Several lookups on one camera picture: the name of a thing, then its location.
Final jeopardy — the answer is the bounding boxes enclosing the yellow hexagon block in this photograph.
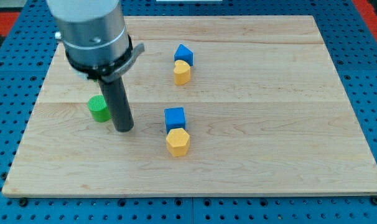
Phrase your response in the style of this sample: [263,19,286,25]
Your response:
[166,128,190,157]

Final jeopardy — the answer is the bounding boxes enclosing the blue cube block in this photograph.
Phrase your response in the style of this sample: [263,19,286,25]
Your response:
[164,107,186,133]

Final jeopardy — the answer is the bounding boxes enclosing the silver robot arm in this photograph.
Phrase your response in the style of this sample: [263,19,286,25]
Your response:
[46,0,145,132]

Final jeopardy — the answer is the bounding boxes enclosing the yellow heart block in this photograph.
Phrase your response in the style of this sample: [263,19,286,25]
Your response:
[174,60,191,85]

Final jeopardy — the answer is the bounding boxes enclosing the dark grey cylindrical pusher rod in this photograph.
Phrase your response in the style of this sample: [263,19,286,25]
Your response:
[99,78,134,132]

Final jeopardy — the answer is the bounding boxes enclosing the light wooden board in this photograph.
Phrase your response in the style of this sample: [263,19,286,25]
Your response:
[2,16,377,198]

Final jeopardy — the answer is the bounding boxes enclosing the green cylinder block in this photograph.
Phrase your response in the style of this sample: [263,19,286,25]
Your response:
[87,95,111,123]

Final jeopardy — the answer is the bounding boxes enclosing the blue triangle block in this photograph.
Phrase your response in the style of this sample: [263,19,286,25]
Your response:
[174,44,193,66]

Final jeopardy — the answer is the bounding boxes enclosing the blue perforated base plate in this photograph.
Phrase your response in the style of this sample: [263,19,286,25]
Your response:
[0,0,377,223]

